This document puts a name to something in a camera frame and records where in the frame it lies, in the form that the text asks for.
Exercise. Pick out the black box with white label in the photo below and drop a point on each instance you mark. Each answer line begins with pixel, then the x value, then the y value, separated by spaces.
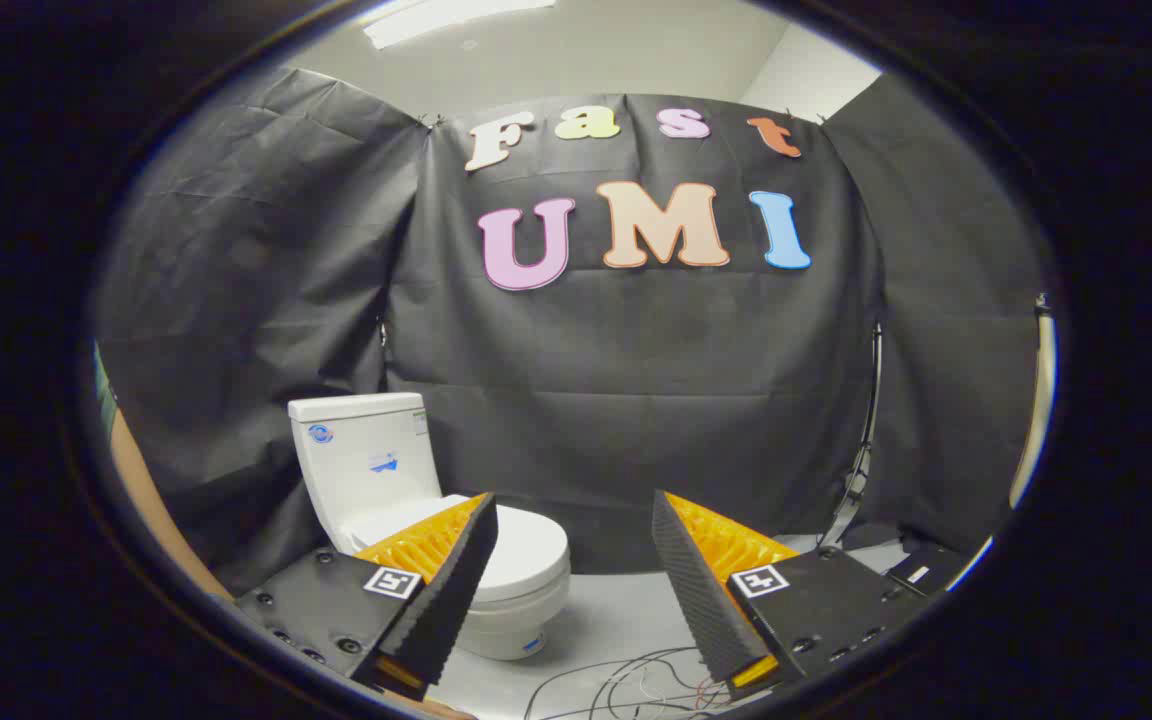
pixel 926 572

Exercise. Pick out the white toilet lid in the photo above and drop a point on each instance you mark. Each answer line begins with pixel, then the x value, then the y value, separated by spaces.
pixel 528 550

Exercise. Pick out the brown wooden panel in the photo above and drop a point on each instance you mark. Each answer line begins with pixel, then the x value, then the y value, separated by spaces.
pixel 151 500

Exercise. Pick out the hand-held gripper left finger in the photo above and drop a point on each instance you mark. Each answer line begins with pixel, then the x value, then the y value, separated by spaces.
pixel 451 590

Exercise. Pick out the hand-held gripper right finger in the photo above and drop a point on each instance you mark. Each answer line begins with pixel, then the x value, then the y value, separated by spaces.
pixel 696 600

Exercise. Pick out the white toilet with tank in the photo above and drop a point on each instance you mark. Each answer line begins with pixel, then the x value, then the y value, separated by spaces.
pixel 366 455

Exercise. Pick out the white pole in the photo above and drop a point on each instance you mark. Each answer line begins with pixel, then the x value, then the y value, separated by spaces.
pixel 1034 420

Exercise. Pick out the thin black stand rod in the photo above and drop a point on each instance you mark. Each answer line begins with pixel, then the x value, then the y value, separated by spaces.
pixel 866 440

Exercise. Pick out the black backdrop cloth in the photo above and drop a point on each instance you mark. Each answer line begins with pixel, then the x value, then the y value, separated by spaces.
pixel 636 400

